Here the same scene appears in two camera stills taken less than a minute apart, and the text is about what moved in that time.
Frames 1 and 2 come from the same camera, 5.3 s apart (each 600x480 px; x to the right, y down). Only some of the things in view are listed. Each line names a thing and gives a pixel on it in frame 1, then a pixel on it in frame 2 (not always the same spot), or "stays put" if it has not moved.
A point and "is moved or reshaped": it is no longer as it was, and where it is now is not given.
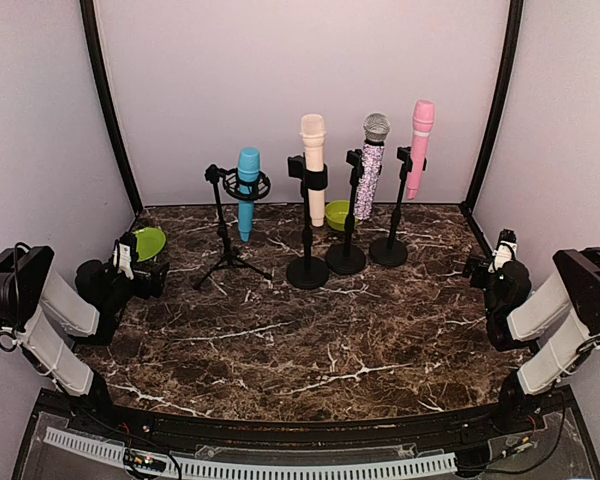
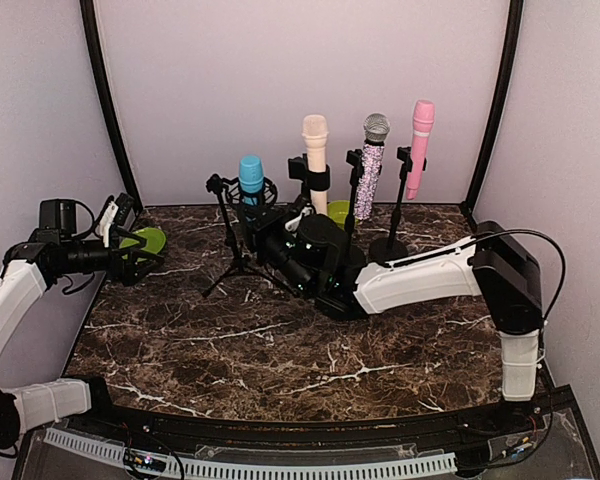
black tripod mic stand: x=242 y=189 -> x=241 y=215
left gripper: x=156 y=282 -> x=126 y=272
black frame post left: x=107 y=102 stays put
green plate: x=149 y=242 stays put
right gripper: x=481 y=263 -> x=265 y=225
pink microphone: x=423 y=115 stays put
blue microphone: x=248 y=165 is moved or reshaped
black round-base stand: x=389 y=251 stays put
